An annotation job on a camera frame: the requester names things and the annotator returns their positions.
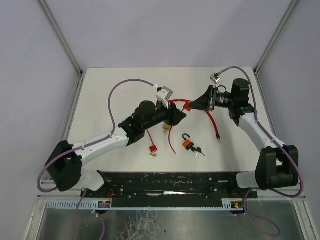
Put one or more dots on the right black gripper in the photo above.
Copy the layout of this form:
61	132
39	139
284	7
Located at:
213	98

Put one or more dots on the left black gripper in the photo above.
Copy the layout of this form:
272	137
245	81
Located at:
171	114

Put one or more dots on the red padlock with thin cable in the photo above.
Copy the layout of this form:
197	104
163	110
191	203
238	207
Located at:
186	106

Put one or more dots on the brass padlock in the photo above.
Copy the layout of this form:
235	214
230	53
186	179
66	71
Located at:
166	128

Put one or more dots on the thick red cable lock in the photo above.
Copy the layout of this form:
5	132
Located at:
210	117

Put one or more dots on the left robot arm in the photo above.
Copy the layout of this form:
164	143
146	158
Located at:
67	161

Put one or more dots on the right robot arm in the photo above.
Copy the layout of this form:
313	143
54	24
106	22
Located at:
276	166

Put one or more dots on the orange black padlock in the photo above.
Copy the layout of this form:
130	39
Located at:
187	144

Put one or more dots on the small red padlock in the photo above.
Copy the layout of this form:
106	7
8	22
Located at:
153	147

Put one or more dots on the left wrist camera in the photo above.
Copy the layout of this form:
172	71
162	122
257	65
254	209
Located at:
163	94

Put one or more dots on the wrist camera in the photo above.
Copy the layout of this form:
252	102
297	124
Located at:
163	94
216	79

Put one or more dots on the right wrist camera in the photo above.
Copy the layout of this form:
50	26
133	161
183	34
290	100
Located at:
216	79

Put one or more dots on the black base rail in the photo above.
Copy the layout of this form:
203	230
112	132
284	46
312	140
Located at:
168	189

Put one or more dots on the white cable duct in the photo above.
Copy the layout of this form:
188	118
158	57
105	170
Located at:
82	205

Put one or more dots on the right aluminium frame post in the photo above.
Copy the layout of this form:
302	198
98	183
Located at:
276	35

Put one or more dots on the aluminium frame post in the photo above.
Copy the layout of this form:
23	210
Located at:
276	35
59	35

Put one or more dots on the left aluminium frame post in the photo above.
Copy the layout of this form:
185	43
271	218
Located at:
59	35

